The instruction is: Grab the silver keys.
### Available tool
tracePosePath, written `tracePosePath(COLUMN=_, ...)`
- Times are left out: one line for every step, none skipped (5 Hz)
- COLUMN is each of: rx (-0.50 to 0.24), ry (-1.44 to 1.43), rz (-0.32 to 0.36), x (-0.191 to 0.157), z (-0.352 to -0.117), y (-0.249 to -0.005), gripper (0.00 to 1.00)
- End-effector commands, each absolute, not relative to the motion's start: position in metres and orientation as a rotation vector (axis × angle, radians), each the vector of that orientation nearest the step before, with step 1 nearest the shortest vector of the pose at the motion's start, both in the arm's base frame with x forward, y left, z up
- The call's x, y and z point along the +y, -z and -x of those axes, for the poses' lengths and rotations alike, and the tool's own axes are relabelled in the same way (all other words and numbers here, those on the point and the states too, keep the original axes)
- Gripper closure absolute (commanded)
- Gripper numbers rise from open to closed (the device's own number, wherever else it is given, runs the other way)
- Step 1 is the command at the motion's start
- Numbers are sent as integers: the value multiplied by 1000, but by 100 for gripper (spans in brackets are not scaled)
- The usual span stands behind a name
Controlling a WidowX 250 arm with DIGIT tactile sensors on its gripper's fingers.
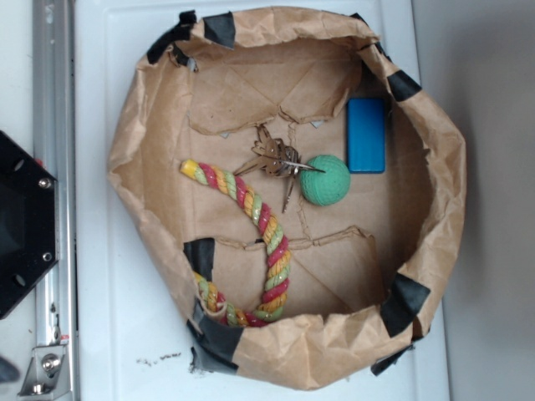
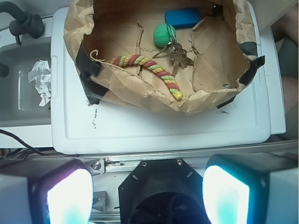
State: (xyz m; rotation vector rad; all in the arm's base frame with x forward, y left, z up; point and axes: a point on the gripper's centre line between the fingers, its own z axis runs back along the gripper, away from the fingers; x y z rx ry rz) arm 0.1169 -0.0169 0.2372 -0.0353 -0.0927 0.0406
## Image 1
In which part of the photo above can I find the brown paper bag bin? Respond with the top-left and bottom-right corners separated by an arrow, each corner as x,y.
108,7 -> 466,390

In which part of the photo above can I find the green rubber ball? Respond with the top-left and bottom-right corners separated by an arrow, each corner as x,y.
300,155 -> 351,206

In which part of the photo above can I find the blue rectangular block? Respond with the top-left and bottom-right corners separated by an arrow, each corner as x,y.
347,99 -> 385,174

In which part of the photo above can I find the multicolour twisted rope toy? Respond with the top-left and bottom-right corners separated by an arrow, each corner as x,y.
180,159 -> 292,328

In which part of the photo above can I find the aluminium extrusion rail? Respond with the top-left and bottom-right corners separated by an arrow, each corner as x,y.
33,1 -> 80,400

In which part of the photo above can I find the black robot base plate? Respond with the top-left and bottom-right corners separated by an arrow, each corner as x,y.
1,133 -> 58,318

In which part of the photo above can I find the silver corner bracket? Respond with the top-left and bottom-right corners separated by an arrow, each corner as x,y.
17,345 -> 70,400

